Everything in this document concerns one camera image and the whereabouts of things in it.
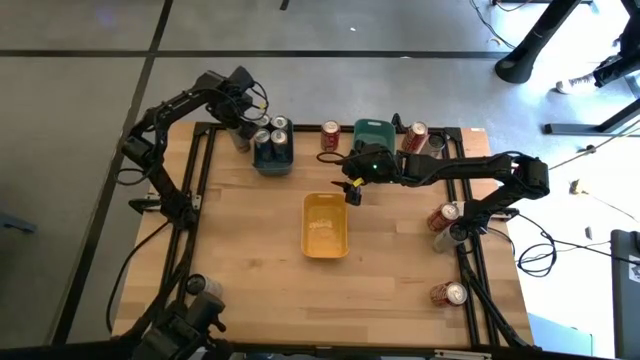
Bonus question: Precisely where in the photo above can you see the person's foot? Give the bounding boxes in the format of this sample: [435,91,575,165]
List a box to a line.
[555,73,597,96]

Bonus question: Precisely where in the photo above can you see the person's leg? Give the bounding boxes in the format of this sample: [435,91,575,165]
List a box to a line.
[592,0,640,89]

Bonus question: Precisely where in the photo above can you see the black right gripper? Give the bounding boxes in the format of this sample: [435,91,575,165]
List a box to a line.
[330,143,401,207]

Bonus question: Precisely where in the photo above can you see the black pedestal leg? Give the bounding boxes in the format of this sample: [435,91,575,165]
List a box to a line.
[494,0,581,85]

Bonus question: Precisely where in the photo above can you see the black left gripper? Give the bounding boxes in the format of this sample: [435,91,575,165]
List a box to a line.
[217,65,261,142]

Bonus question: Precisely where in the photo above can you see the grey blue box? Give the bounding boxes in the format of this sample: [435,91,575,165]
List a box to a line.
[527,312,596,359]

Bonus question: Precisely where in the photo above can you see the black floor cable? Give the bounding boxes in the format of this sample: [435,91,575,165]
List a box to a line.
[105,219,171,334]

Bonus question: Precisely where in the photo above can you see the black desk foot bar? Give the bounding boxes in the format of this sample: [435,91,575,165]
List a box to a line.
[543,97,640,136]

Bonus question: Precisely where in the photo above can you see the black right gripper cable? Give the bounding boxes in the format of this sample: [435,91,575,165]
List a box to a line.
[316,151,351,166]

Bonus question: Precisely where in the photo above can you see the blue grey floor object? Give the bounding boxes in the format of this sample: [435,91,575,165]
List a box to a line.
[0,212,39,235]

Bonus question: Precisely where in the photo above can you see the dark grey case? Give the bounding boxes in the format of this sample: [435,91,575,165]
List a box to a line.
[610,228,640,360]

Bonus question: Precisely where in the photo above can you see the red Coca-Cola can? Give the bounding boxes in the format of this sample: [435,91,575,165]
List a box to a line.
[429,280,469,308]
[401,120,430,154]
[427,201,461,233]
[320,119,342,153]

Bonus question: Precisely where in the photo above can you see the dark blue plastic bin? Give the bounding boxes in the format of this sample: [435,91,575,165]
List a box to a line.
[252,115,295,177]

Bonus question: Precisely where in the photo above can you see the silver frame bracket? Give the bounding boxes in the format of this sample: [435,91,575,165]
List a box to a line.
[433,348,492,360]

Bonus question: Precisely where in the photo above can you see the yellow plastic bin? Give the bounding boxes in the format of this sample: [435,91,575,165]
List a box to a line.
[300,192,350,260]

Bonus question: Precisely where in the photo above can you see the black looped floor cables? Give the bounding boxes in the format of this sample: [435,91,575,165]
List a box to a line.
[514,212,640,279]

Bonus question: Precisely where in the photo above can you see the green plastic bin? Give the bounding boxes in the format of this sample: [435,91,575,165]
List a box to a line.
[353,118,398,156]

